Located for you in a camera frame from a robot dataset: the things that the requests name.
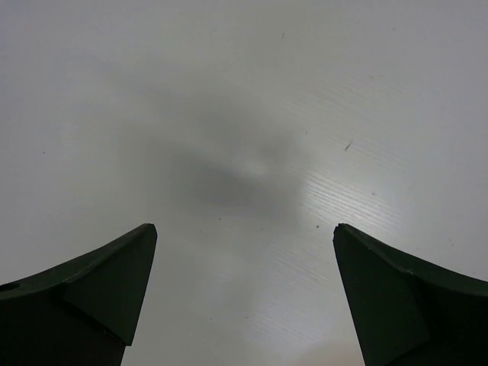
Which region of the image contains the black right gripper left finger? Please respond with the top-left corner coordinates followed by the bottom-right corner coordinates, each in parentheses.
top-left (1, 223), bottom-right (157, 365)

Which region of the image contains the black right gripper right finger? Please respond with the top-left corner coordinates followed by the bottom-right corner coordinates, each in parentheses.
top-left (333, 223), bottom-right (487, 365)

